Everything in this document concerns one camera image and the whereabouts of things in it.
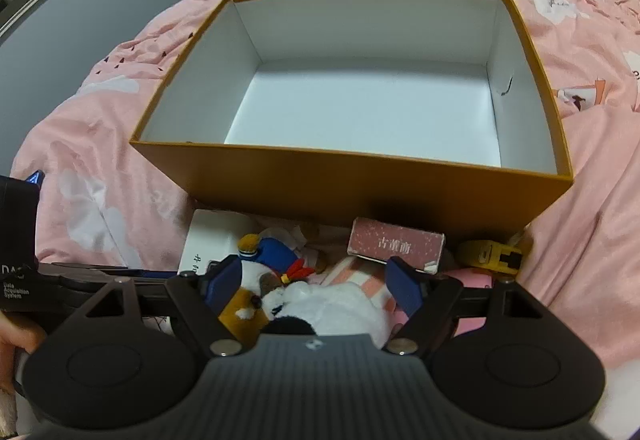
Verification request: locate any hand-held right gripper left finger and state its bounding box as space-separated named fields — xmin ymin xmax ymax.
xmin=86 ymin=256 xmax=243 ymax=357

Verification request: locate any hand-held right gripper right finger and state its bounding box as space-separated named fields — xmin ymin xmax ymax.
xmin=384 ymin=257 xmax=543 ymax=355

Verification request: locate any small printed cardboard box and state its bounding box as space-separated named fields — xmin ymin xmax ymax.
xmin=346 ymin=217 xmax=447 ymax=275

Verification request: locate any white rectangular box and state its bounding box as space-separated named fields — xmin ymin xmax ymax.
xmin=177 ymin=209 xmax=262 ymax=274

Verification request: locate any orange cardboard box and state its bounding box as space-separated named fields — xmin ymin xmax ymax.
xmin=129 ymin=0 xmax=574 ymax=233

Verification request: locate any person's left hand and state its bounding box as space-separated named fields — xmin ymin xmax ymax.
xmin=0 ymin=311 xmax=49 ymax=391

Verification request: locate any duck plush toy blue outfit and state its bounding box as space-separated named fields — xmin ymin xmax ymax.
xmin=219 ymin=233 xmax=321 ymax=336

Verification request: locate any white plush toy striped hat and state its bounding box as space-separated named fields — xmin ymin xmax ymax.
xmin=261 ymin=257 xmax=397 ymax=351

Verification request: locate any yellow tape measure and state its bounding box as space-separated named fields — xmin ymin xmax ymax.
xmin=456 ymin=239 xmax=526 ymax=277

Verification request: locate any pink printed bed sheet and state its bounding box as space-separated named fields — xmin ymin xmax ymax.
xmin=10 ymin=0 xmax=640 ymax=373

